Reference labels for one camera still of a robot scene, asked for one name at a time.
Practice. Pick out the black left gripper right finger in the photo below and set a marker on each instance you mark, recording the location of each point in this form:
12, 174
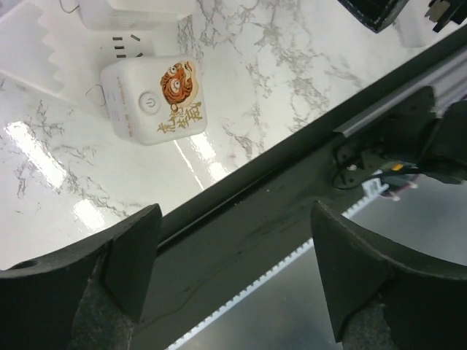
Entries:
383, 295

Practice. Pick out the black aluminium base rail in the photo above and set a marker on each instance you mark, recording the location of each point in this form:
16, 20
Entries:
220, 242

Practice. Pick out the white cube plug tiger print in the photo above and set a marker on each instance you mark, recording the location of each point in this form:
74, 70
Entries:
153, 100

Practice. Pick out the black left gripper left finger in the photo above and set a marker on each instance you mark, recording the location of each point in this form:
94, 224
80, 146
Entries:
87, 295

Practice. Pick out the white toothed cable duct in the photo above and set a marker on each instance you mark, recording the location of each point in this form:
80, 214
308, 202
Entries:
283, 309

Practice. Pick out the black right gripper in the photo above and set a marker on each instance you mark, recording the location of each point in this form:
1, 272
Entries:
376, 15

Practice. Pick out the white triangular power strip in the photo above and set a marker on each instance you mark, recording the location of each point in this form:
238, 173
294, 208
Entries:
59, 48

